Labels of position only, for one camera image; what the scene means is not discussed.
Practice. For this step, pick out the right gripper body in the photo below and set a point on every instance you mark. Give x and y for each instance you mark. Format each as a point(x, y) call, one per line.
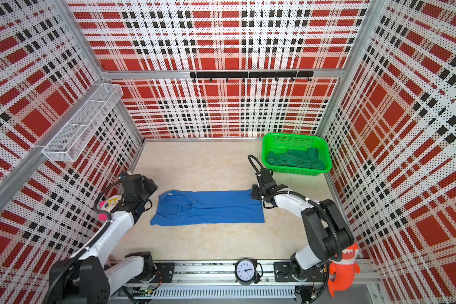
point(258, 192)

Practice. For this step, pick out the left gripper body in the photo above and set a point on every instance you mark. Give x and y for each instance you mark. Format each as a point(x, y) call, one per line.
point(151, 187)

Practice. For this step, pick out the blue tank top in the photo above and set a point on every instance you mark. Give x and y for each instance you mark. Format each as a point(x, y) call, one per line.
point(179, 208)

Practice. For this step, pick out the green tank top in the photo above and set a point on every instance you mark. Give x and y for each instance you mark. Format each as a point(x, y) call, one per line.
point(308, 158)

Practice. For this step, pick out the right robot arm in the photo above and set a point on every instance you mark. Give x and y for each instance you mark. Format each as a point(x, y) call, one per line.
point(327, 232)

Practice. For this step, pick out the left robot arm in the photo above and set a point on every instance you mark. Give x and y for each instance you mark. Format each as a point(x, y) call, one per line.
point(83, 278)

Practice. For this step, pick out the pink plush with yellow glasses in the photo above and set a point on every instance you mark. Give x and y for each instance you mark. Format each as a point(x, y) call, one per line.
point(107, 206)

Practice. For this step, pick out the green plastic basket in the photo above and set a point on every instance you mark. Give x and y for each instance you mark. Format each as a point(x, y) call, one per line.
point(280, 143)

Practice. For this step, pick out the small black analog clock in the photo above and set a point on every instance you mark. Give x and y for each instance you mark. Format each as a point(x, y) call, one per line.
point(246, 273)

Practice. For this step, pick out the red shark plush toy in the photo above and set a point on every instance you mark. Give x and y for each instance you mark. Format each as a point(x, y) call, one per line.
point(344, 271)

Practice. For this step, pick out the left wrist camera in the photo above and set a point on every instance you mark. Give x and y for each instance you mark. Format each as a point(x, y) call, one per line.
point(123, 175)

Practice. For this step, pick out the white wire mesh shelf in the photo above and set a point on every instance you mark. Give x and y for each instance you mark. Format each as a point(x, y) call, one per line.
point(71, 140)

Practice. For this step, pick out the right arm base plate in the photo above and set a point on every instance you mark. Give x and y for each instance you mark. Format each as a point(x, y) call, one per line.
point(283, 270)

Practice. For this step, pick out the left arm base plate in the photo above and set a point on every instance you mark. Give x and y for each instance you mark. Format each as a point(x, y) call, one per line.
point(158, 272)

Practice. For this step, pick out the aluminium front rail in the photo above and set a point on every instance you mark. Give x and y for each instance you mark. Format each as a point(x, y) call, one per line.
point(206, 281)

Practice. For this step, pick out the black hook rail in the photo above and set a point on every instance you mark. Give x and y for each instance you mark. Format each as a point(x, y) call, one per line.
point(252, 75)

